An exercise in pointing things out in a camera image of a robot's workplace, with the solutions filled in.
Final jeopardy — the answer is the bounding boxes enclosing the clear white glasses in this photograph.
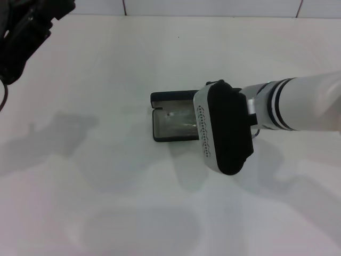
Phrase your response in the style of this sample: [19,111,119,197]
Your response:
[157,108,198,132]

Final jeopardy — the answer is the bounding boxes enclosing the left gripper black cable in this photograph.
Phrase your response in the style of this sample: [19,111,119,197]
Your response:
[0,79,10,113]

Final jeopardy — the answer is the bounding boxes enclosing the black glasses case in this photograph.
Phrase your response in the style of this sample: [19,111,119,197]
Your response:
[150,90,207,143]

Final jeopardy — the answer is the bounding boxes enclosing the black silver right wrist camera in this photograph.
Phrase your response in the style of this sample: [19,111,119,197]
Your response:
[192,79,255,176]

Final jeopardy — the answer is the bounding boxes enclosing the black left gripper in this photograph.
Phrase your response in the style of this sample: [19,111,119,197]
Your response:
[0,0,76,86]

